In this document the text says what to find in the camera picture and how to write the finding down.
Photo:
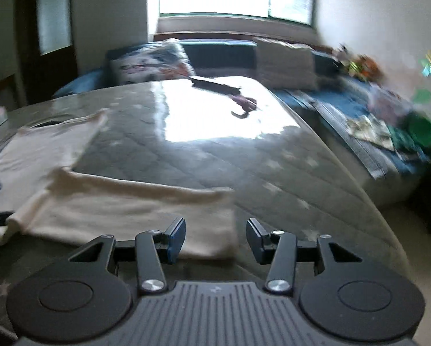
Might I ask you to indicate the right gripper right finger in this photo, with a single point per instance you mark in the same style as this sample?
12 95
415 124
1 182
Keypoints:
277 249

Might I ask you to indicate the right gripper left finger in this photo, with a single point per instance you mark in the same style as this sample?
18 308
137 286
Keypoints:
153 248

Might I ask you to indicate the cream sweatshirt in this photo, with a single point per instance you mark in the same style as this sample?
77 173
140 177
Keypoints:
44 197

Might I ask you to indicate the clothes pile on sofa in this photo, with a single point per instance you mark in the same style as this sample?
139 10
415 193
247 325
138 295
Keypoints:
377 132

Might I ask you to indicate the round black induction cooktop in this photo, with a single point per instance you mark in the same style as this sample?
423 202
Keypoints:
50 121

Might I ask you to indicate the teal corner sofa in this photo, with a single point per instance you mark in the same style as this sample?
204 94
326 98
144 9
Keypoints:
382 175

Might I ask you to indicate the dark wooden door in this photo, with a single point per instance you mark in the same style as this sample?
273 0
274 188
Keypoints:
46 53

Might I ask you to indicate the black remote control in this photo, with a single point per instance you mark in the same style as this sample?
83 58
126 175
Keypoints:
213 85

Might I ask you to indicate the clear plastic storage box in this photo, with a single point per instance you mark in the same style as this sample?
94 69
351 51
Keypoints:
387 106

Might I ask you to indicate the green plastic basket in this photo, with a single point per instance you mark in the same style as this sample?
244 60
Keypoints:
419 128

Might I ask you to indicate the plain beige pillow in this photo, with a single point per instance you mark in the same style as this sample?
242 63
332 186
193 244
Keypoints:
280 65

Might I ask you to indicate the butterfly print pillow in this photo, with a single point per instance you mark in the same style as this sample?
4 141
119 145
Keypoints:
157 61

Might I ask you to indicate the yellow plush toy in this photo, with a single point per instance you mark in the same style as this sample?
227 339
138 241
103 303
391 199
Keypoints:
355 67

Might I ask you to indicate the orange plush toy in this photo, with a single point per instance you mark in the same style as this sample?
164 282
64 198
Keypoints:
370 70

